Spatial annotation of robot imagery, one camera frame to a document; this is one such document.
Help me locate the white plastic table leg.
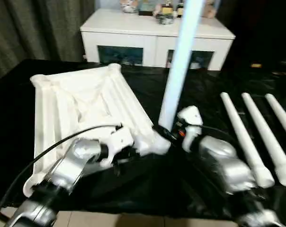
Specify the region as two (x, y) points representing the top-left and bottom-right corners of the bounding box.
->
(158, 0), (201, 133)
(220, 92), (275, 189)
(241, 92), (286, 186)
(265, 94), (286, 135)

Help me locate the white plastic table top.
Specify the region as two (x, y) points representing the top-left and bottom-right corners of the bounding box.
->
(23, 63), (171, 198)

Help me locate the black mat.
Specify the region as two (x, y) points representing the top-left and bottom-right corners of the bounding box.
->
(0, 59), (286, 223)

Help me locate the white cabinet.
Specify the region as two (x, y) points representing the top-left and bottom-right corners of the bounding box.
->
(80, 8), (236, 71)

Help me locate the glass bowl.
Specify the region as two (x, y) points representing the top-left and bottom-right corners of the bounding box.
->
(156, 11), (174, 26)

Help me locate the pink figure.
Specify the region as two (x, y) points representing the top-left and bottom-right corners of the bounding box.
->
(203, 0), (219, 19)

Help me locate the white figurine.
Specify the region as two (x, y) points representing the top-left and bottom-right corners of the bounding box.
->
(120, 0), (139, 14)

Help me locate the grey curtain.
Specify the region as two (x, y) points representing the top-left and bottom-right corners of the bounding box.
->
(0, 0), (98, 79)

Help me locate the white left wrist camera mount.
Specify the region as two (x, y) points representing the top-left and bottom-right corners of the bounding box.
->
(99, 122), (135, 166)

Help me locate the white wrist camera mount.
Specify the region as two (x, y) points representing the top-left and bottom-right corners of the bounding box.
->
(177, 105), (203, 152)
(99, 122), (135, 166)

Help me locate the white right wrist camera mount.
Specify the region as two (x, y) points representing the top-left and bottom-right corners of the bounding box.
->
(177, 105), (203, 152)

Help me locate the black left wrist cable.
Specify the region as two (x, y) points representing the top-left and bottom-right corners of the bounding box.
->
(0, 124), (122, 227)

